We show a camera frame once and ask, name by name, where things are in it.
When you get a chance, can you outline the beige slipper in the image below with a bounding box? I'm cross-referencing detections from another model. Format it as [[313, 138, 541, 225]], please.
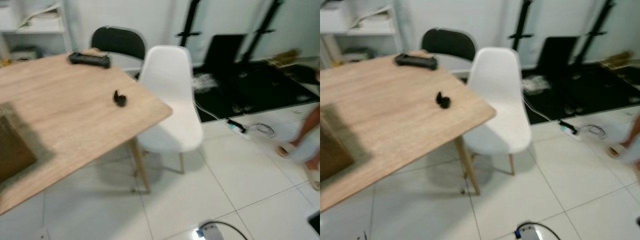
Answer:
[[277, 141, 301, 158], [305, 167, 321, 192], [607, 143, 628, 160]]

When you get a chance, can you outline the black foam floor mat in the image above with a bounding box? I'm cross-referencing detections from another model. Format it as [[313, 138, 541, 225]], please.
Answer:
[[135, 59, 321, 123], [460, 62, 640, 126]]

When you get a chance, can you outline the light wooden table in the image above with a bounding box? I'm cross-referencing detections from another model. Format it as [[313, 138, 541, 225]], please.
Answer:
[[320, 50, 497, 213], [0, 48, 173, 216]]

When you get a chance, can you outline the brown cardboard scrap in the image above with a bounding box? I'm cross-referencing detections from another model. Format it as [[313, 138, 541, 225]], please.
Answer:
[[600, 50, 638, 71], [267, 48, 303, 68]]

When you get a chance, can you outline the grey device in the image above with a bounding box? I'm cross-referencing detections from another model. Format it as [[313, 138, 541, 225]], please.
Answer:
[[11, 46, 43, 62], [342, 47, 376, 62]]

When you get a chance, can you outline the white power strip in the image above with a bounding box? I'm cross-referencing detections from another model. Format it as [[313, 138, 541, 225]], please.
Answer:
[[558, 120, 583, 142], [226, 118, 251, 140]]

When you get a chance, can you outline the white shelf unit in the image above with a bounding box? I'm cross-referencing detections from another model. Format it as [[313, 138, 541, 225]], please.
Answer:
[[320, 5, 401, 63], [0, 2, 71, 66]]

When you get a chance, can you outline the black handheld controller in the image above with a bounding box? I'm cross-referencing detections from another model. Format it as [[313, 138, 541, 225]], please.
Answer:
[[68, 51, 112, 69], [394, 52, 439, 71]]

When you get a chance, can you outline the black tripod stand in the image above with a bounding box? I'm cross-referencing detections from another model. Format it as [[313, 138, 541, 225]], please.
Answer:
[[176, 0, 203, 48], [509, 0, 533, 51], [240, 0, 283, 63], [572, 0, 617, 66]]

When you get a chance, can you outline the black flat board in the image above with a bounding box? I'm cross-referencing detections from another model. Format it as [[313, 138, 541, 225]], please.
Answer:
[[202, 34, 247, 68], [536, 36, 580, 71]]

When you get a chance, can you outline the white crumpled pile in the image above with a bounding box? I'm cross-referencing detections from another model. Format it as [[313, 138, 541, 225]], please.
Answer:
[[192, 74, 218, 95], [522, 75, 548, 96]]

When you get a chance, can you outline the white plastic chair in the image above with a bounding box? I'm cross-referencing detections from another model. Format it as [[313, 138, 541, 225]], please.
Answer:
[[136, 45, 204, 176], [462, 47, 532, 177]]

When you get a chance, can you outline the grey coiled cable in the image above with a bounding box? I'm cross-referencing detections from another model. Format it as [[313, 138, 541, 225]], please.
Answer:
[[244, 122, 276, 139], [575, 123, 607, 141]]

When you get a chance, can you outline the white floor cable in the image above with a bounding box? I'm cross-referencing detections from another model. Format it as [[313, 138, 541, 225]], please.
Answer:
[[192, 97, 228, 123], [522, 95, 561, 125]]

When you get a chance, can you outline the black chair with grey frame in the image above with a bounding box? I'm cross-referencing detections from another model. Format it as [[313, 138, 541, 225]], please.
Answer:
[[90, 26, 148, 76], [421, 27, 477, 76]]

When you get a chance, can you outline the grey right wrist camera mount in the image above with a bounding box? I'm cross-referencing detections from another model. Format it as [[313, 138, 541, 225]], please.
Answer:
[[515, 223, 543, 240], [196, 223, 226, 240]]

